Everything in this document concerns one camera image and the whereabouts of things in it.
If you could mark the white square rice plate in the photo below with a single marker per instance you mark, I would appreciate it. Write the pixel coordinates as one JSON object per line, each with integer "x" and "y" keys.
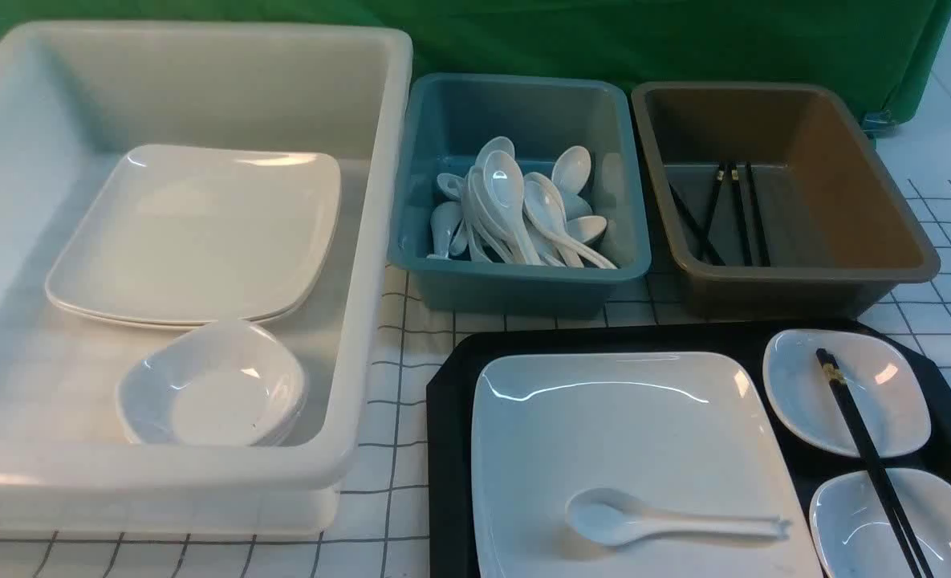
{"x": 682, "y": 431}

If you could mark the white spoon from tray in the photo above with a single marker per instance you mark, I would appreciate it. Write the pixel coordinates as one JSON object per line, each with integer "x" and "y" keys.
{"x": 613, "y": 518}

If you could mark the small white dish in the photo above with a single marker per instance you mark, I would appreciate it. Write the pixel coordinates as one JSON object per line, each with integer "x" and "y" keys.
{"x": 880, "y": 379}
{"x": 853, "y": 537}

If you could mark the black chopstick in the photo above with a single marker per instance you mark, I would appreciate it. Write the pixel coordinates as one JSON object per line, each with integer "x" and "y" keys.
{"x": 876, "y": 474}
{"x": 860, "y": 437}

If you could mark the pile of white spoons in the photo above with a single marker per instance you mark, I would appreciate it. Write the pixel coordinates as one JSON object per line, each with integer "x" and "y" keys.
{"x": 498, "y": 213}

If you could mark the blue plastic bin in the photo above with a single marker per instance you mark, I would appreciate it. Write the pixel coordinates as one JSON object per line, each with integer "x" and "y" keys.
{"x": 450, "y": 118}

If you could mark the black chopsticks in bin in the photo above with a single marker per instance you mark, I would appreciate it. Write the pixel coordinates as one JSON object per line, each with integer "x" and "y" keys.
{"x": 718, "y": 204}

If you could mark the stacked small white dishes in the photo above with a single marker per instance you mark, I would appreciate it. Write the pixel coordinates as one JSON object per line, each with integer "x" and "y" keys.
{"x": 227, "y": 383}

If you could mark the stacked white square plates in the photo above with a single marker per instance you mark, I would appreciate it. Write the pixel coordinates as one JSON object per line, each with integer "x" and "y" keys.
{"x": 183, "y": 236}

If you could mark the large white plastic bin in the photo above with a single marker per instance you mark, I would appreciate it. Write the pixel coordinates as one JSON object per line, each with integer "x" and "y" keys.
{"x": 75, "y": 97}

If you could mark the brown plastic bin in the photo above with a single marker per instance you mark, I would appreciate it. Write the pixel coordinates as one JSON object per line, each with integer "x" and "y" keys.
{"x": 841, "y": 234}

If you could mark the metal clip on backdrop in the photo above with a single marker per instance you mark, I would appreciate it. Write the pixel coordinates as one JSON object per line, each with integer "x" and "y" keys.
{"x": 877, "y": 124}

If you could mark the green backdrop cloth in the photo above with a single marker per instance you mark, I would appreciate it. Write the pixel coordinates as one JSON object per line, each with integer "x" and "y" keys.
{"x": 876, "y": 55}

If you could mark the white checked tablecloth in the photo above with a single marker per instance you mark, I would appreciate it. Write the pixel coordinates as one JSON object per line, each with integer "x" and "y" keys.
{"x": 381, "y": 524}

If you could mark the black serving tray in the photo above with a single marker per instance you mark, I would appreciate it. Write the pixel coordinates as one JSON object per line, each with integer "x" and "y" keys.
{"x": 450, "y": 395}

